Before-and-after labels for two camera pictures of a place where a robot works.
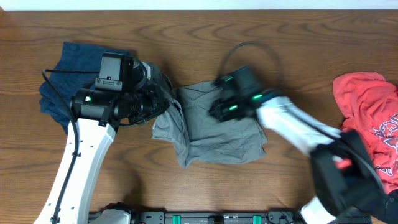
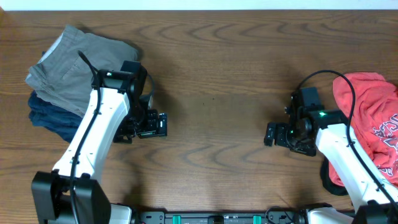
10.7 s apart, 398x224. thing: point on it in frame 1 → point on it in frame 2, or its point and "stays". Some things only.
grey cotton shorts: [199, 139] → [61, 76]
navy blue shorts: [74, 56] → [63, 120]
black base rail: [217, 217] stays
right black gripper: [221, 115] → [309, 149]
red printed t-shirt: [369, 103] stays
